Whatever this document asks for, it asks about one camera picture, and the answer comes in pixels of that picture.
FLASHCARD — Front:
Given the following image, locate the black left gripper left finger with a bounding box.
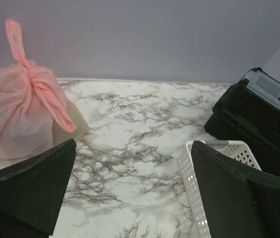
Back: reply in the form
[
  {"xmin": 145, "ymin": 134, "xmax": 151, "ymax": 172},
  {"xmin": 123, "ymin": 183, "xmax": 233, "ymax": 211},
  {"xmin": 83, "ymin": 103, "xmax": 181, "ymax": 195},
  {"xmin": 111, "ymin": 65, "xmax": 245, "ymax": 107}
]
[{"xmin": 0, "ymin": 139, "xmax": 76, "ymax": 238}]

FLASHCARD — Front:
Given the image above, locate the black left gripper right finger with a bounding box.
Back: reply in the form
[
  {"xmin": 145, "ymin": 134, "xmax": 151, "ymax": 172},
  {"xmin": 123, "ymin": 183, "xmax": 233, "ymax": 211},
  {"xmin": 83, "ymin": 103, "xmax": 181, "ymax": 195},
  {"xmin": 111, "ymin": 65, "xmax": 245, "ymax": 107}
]
[{"xmin": 191, "ymin": 140, "xmax": 280, "ymax": 238}]

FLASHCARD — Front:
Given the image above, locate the pink plastic bag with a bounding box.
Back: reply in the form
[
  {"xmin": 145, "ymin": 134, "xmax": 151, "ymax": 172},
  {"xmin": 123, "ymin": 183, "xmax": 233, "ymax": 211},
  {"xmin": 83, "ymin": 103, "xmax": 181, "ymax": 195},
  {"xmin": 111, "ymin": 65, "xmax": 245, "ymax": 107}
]
[{"xmin": 0, "ymin": 19, "xmax": 89, "ymax": 160}]

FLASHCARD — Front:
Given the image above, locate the white perforated plastic basket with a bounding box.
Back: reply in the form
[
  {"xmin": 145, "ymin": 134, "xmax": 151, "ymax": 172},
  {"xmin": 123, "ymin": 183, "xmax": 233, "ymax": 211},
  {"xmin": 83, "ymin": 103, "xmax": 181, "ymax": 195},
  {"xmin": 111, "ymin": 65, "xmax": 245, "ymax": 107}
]
[{"xmin": 177, "ymin": 140, "xmax": 261, "ymax": 238}]

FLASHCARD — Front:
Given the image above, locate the black plastic toolbox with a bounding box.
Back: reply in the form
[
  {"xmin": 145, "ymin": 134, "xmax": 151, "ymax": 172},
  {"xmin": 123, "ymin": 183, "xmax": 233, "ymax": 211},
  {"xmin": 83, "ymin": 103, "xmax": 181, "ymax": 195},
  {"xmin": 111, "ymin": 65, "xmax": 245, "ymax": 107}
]
[{"xmin": 205, "ymin": 67, "xmax": 280, "ymax": 177}]

